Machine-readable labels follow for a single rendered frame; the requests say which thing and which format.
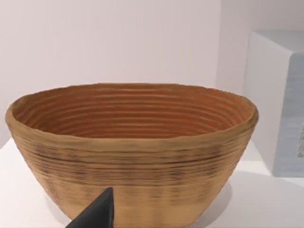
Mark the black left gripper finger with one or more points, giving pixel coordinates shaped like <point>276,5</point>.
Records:
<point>101,211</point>

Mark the brown woven basket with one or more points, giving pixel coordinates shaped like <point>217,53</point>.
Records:
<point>142,154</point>

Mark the pale grey cabinet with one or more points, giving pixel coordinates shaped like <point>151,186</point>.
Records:
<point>285,107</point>

